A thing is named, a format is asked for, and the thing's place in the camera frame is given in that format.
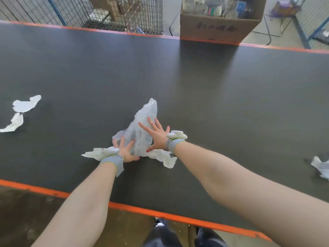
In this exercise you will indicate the person's left hand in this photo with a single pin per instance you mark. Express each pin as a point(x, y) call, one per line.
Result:
point(126, 153)

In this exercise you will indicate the person's right hand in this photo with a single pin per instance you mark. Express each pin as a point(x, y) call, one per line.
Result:
point(158, 140)

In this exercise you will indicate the person's right middle finger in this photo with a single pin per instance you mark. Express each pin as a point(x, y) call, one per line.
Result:
point(151, 123)

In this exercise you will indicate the person's left thumb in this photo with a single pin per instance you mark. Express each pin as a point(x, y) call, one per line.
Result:
point(134, 158)

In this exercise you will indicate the person's right thumb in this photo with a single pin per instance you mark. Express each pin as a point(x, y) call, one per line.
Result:
point(150, 148)

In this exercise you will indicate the person's right little finger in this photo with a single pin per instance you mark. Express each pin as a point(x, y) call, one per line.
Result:
point(167, 130)

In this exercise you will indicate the person's left middle finger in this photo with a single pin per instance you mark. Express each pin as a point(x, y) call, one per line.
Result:
point(122, 141)

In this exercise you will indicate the clear plastic bag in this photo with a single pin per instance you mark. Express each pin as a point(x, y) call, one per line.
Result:
point(144, 118)

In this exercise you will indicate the person's right forearm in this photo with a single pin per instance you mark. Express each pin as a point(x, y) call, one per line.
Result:
point(244, 192)

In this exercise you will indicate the person's left forearm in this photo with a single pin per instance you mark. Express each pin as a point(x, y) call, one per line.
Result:
point(84, 203)

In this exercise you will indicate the white tracker on grey wristband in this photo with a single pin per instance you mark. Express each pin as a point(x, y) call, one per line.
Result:
point(174, 142)
point(113, 159)

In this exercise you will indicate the brown cardboard box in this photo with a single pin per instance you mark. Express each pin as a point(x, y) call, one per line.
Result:
point(218, 29)

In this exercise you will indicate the cardboard boxes inside cage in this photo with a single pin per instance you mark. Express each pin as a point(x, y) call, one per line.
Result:
point(115, 7)

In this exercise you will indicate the pile of clear plastic bottles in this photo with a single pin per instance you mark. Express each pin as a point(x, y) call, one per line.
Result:
point(218, 6)

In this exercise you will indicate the purple packet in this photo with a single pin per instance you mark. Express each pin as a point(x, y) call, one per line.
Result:
point(284, 8)

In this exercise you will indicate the blue metal frame post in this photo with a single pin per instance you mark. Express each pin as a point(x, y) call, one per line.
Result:
point(57, 11)

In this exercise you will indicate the blue frame mesh rack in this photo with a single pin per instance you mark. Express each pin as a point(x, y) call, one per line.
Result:
point(312, 23)

